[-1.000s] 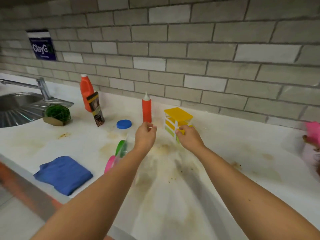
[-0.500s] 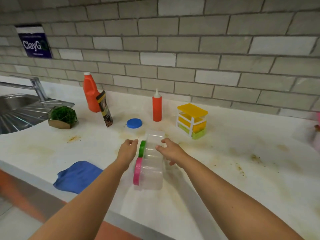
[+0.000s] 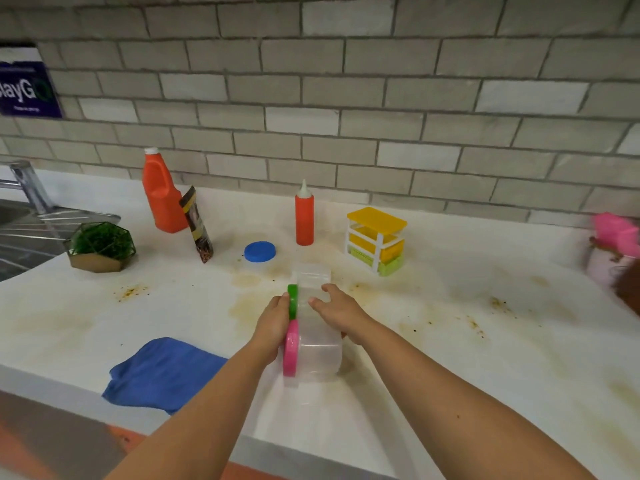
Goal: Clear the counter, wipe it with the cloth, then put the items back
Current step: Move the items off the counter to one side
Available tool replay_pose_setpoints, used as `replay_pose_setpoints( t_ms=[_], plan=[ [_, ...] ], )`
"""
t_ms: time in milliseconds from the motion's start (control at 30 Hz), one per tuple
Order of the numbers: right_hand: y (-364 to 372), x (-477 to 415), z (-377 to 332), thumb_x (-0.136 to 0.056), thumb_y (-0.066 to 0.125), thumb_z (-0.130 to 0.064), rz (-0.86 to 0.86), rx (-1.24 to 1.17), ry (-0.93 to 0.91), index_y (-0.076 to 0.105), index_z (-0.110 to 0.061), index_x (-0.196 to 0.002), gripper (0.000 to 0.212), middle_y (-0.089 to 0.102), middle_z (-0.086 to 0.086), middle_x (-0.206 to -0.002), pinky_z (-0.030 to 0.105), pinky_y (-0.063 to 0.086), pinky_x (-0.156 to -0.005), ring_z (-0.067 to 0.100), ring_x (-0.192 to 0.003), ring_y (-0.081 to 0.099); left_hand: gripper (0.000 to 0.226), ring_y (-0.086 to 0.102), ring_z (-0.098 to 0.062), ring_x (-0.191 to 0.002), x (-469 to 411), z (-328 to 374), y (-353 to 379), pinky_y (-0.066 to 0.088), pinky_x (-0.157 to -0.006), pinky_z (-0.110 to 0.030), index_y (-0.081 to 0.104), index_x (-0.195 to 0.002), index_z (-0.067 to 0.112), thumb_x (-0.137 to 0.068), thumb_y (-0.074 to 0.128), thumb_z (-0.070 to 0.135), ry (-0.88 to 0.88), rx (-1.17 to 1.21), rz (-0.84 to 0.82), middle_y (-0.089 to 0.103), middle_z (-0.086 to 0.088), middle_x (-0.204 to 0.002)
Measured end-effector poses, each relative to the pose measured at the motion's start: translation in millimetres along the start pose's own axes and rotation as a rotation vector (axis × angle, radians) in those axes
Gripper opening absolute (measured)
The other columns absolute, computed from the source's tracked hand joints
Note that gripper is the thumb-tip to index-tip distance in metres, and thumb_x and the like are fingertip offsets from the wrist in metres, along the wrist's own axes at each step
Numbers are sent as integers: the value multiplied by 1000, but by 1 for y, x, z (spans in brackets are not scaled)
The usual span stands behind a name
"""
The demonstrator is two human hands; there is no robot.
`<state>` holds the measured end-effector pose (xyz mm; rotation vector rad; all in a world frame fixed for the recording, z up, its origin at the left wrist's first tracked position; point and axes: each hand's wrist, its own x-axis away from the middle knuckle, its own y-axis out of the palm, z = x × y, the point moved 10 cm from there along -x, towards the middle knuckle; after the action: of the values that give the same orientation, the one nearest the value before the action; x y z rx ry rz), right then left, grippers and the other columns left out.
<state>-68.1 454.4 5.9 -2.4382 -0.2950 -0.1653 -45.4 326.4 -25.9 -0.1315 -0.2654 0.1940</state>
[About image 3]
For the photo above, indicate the person's right hand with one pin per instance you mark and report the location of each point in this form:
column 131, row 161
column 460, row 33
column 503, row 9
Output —
column 340, row 312

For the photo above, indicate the person's left hand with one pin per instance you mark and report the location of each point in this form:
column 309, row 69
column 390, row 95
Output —
column 270, row 329

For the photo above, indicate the clear jar with green lid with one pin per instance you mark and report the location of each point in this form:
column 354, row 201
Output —
column 310, row 277

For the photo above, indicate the clear jar with pink lid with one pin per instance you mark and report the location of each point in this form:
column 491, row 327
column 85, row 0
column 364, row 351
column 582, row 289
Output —
column 320, row 354

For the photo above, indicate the clear jar with blue lid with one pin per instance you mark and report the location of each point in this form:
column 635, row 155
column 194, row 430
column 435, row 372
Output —
column 260, row 251

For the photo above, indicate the red squeeze bottle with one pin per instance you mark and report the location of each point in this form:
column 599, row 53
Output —
column 304, row 219

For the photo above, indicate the yellow mini drawer organizer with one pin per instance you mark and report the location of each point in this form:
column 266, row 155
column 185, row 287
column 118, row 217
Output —
column 377, row 219

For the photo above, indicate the blue cloth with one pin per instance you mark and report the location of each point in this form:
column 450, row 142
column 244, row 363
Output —
column 160, row 374

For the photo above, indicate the black coffee granules pouch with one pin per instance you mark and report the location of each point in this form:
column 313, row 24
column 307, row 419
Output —
column 197, row 229

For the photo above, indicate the orange plastic jug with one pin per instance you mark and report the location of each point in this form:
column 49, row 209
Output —
column 162, row 194

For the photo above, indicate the green plant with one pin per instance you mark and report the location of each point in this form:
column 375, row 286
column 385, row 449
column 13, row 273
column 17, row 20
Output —
column 100, row 242

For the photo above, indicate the pink metal bucket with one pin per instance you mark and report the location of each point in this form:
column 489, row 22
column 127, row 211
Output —
column 602, row 269

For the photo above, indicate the brown tissue box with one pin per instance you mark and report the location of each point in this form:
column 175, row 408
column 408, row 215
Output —
column 630, row 289

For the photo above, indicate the person's right forearm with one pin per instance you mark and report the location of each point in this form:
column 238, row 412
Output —
column 460, row 409

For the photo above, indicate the person's left forearm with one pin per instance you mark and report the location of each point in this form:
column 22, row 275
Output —
column 200, row 424

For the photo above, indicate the white countertop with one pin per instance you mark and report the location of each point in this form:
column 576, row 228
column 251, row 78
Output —
column 450, row 319

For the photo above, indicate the orange cabinet front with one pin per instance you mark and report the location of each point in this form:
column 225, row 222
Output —
column 125, row 437

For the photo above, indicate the steel sink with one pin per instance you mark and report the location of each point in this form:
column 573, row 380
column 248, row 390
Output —
column 30, row 239

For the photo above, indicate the steel faucet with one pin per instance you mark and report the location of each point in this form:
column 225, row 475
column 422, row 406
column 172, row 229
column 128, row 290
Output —
column 30, row 187

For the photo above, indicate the blue wall sign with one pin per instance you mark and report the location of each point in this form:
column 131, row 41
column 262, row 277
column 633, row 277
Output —
column 25, row 89

